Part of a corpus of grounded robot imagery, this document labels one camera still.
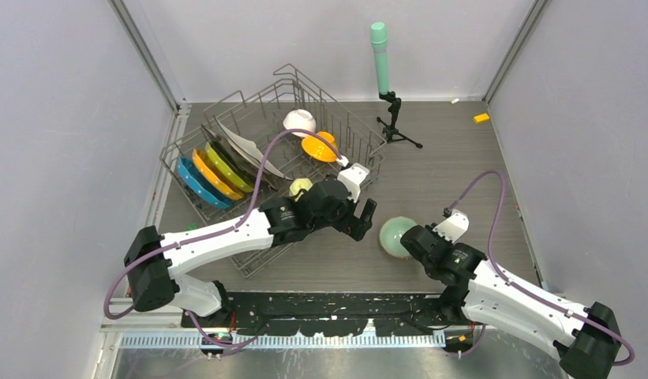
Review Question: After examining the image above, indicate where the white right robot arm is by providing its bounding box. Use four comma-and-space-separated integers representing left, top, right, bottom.
400, 225, 621, 378

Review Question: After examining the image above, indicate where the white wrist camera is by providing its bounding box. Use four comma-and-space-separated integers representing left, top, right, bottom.
433, 208, 470, 244
336, 156, 370, 203

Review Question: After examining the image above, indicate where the pale green celadon bowl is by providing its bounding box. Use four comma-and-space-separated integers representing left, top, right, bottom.
379, 216, 418, 259

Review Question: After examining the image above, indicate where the green polka dot plate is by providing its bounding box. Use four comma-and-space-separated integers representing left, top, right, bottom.
205, 142, 254, 193

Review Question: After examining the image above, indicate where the orange bowl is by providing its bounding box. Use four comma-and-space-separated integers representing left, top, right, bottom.
301, 131, 338, 163

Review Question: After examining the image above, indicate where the yellow green mug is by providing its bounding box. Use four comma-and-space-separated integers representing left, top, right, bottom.
289, 178, 313, 201

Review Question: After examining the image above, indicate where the square floral plate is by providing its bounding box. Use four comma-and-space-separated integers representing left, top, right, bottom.
201, 126, 281, 190

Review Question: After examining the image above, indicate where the small yellow block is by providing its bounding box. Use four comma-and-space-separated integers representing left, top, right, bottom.
473, 113, 490, 124

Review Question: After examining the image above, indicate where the orange polka dot plate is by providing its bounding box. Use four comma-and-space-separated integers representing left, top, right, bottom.
192, 148, 245, 201

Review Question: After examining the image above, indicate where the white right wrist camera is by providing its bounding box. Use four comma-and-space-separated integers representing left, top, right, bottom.
433, 208, 470, 244

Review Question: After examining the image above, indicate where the grey wire dish rack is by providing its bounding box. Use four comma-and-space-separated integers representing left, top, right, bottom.
160, 63, 388, 280

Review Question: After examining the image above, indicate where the green microphone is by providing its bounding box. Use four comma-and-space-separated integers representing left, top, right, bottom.
370, 21, 390, 95

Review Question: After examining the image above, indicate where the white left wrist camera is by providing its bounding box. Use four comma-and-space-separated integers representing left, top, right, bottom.
336, 156, 370, 203

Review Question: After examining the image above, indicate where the blue polka dot plate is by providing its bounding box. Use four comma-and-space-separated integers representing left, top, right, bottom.
177, 156, 232, 209

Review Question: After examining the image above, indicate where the white bowl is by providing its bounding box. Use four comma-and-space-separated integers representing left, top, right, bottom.
283, 109, 317, 133

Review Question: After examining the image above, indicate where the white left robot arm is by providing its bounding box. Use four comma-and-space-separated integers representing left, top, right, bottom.
123, 178, 377, 327

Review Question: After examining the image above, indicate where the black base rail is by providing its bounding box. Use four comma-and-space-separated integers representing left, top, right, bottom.
197, 291, 469, 337

